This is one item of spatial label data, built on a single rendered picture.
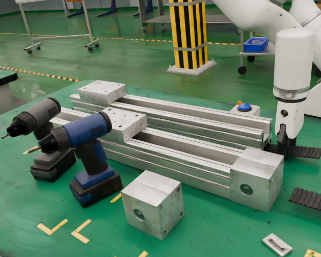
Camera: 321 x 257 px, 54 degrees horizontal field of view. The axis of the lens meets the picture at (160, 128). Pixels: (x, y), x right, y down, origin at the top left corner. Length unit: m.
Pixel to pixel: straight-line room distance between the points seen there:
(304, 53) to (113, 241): 0.60
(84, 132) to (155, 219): 0.26
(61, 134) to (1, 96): 1.66
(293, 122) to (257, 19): 0.27
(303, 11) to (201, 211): 0.77
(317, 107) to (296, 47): 0.43
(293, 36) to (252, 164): 0.30
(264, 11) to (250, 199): 0.43
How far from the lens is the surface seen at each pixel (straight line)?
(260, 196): 0.75
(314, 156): 0.91
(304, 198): 0.77
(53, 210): 0.88
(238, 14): 0.81
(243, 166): 0.74
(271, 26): 0.88
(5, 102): 2.40
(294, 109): 0.84
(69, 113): 1.19
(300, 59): 0.80
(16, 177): 1.07
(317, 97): 1.16
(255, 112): 1.07
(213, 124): 0.94
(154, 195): 0.68
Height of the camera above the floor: 1.30
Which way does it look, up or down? 28 degrees down
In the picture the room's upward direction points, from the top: 8 degrees counter-clockwise
